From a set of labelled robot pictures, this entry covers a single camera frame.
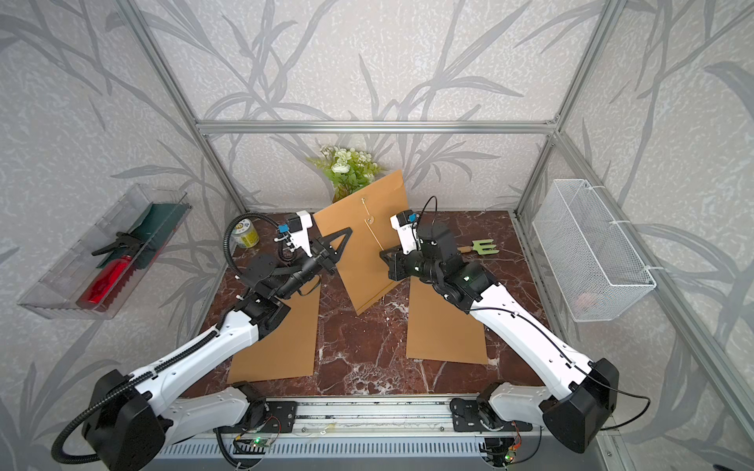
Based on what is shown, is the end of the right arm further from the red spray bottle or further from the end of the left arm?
the red spray bottle

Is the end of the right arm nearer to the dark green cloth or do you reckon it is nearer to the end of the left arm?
the end of the left arm

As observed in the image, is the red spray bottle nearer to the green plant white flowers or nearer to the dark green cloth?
the dark green cloth

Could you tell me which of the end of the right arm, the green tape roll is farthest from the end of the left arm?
the green tape roll

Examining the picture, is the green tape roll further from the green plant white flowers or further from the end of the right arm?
the end of the right arm

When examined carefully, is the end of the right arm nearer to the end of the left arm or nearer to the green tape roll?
the end of the left arm

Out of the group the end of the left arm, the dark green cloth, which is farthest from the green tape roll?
the end of the left arm

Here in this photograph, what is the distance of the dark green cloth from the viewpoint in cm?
65

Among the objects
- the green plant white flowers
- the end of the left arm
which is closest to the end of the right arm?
the end of the left arm

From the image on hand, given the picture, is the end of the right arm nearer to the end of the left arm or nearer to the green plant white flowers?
the end of the left arm

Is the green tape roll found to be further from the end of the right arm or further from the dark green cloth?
the end of the right arm

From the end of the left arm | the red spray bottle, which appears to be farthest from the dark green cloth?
the end of the left arm

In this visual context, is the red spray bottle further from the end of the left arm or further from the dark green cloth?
the end of the left arm

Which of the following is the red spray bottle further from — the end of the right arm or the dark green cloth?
the end of the right arm

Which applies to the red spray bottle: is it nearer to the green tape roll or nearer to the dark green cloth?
the dark green cloth
